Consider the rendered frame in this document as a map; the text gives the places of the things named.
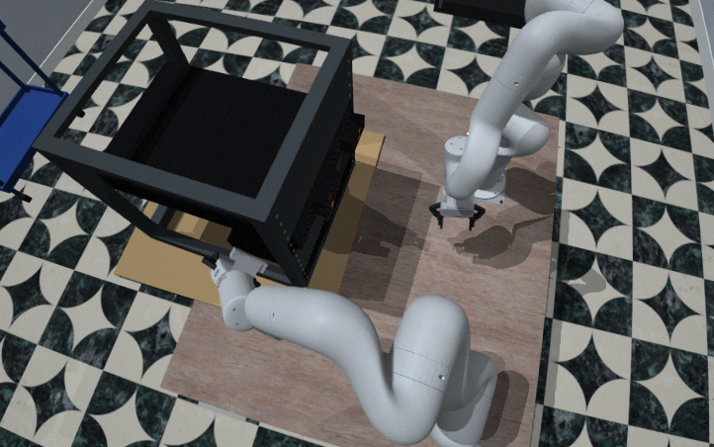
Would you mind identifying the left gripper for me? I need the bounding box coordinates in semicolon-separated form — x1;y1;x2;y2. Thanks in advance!
201;252;261;288

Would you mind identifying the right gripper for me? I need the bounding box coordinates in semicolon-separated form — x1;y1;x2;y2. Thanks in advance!
429;189;486;231

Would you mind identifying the tan flat board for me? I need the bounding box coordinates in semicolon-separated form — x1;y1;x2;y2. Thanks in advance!
113;131;385;308

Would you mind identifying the black metal rack frame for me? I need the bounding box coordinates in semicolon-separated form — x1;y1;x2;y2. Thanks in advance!
32;0;355;288

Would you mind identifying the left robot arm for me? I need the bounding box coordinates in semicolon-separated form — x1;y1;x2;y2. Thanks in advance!
217;247;497;447

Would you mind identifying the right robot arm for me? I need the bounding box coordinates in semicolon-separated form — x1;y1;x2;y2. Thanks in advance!
441;0;624;217

